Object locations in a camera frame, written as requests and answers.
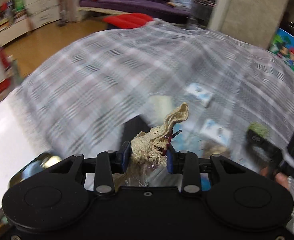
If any purple chaise sofa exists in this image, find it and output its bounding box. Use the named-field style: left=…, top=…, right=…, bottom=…
left=74, top=0, right=191, bottom=25

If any blue Tempo tissue pack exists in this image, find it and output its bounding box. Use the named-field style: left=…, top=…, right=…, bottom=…
left=171, top=133, right=211, bottom=191

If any person's right hand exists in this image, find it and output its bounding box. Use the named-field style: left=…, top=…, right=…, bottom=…
left=260, top=167, right=290, bottom=190

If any plastic bag of cotton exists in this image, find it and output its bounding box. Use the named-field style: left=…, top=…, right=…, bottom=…
left=149, top=95, right=174, bottom=125

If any beige lace fabric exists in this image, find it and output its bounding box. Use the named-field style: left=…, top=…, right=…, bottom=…
left=113, top=102, right=189, bottom=189

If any green yarn pompom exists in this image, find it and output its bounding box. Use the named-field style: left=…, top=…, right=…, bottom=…
left=248, top=122, right=269, bottom=138

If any black triangular box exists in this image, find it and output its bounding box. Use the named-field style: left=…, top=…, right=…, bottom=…
left=119, top=115, right=151, bottom=147

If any grey plaid tablecloth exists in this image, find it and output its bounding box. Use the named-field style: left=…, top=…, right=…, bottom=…
left=14, top=18, right=294, bottom=240

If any gold metal tray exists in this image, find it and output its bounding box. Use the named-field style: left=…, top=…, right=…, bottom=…
left=8, top=151, right=62, bottom=188

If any white blue small card pack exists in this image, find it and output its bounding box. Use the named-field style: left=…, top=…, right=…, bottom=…
left=185, top=83, right=213, bottom=108

